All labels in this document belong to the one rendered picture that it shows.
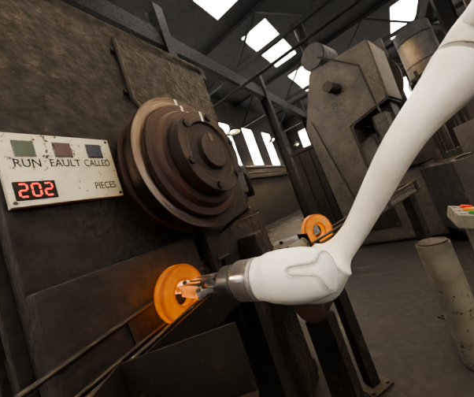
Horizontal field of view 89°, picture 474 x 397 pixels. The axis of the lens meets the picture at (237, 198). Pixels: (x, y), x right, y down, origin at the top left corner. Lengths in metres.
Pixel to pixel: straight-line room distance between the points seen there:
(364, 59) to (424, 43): 6.24
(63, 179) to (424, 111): 0.78
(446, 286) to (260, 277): 0.96
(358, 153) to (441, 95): 2.83
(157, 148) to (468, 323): 1.31
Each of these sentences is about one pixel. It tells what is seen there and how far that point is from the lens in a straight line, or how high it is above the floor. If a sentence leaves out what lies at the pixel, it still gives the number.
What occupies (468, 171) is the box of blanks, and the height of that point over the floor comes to 0.63.
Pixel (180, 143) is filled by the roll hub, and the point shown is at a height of 1.13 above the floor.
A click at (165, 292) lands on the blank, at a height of 0.76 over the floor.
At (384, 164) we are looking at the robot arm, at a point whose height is 0.88.
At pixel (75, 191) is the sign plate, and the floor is 1.09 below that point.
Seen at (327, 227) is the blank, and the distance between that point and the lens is 1.20.
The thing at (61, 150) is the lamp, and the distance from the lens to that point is 0.79.
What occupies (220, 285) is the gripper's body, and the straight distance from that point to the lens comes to 0.57.
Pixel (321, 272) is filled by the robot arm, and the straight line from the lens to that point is 0.45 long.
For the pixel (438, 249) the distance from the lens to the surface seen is 1.27.
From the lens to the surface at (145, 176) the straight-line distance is 0.70.
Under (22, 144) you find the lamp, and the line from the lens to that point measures 0.77.
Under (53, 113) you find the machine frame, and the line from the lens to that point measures 0.87.
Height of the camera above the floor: 0.88
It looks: 5 degrees up
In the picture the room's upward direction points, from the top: 19 degrees counter-clockwise
